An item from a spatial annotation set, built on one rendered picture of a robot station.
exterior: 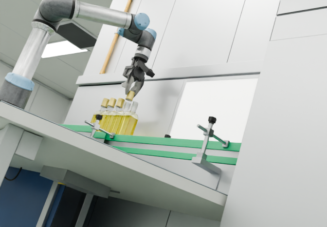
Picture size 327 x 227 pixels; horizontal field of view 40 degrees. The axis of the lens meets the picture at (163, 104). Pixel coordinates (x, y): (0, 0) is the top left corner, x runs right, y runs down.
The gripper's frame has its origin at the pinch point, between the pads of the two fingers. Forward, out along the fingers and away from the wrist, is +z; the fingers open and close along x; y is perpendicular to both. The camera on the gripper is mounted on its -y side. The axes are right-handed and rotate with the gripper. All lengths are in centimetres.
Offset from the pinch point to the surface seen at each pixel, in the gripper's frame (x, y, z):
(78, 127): 13.8, 11.0, 23.7
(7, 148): 76, -64, 53
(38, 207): 14, 18, 63
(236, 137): -13, -58, 14
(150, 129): -12.0, -8.1, 13.0
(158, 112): -12.0, -9.5, 4.2
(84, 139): 62, -73, 45
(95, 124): 16.1, -5.3, 23.0
